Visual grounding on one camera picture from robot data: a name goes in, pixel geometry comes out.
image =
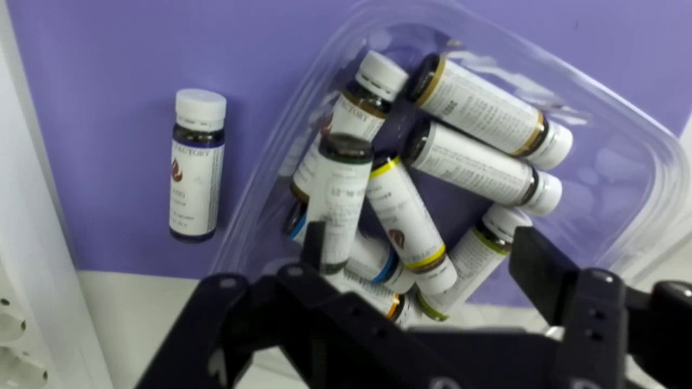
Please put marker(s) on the white power strip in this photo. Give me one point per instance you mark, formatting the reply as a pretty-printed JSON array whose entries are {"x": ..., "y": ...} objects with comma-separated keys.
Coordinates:
[{"x": 32, "y": 270}]

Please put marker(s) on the bottle with orange band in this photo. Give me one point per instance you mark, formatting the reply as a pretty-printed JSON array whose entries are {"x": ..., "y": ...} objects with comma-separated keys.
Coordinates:
[{"x": 373, "y": 296}]

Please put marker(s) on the bottle with brown band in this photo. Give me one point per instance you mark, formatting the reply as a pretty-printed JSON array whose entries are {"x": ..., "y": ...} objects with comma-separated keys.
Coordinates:
[{"x": 354, "y": 116}]

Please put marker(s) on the bottle with light green band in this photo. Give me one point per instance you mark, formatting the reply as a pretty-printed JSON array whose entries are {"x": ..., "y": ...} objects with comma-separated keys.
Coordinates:
[{"x": 470, "y": 259}]

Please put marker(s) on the clear plastic container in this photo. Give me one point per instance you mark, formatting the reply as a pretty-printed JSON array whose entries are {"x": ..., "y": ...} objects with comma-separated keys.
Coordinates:
[{"x": 621, "y": 178}]

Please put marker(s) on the bottle with gold band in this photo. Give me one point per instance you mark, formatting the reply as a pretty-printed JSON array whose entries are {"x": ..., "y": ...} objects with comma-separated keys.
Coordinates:
[{"x": 486, "y": 113}]

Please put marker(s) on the bottle with light blue band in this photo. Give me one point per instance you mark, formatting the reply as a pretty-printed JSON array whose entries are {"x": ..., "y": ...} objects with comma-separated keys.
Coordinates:
[{"x": 373, "y": 259}]

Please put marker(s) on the bottle with dark green band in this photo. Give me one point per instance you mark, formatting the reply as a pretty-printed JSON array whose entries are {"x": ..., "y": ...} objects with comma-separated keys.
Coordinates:
[{"x": 340, "y": 200}]

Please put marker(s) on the bottle with black band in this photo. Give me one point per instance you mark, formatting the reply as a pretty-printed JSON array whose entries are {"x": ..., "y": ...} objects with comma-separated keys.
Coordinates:
[{"x": 476, "y": 167}]

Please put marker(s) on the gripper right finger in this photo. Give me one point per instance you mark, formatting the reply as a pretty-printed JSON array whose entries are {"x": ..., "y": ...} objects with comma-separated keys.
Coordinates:
[{"x": 594, "y": 324}]

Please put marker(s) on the purple mat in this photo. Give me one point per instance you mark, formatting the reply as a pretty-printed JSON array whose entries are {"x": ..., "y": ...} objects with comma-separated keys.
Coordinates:
[{"x": 108, "y": 54}]

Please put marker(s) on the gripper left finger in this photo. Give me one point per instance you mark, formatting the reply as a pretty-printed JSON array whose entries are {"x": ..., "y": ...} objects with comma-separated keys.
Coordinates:
[{"x": 324, "y": 324}]

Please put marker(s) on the bottle with dark blue band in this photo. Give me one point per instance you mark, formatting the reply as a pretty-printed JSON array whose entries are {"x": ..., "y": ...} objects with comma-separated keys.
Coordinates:
[{"x": 194, "y": 178}]

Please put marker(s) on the bottle with yellow band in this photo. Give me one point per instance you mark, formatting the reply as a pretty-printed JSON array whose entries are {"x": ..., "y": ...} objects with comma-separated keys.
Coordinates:
[{"x": 405, "y": 216}]

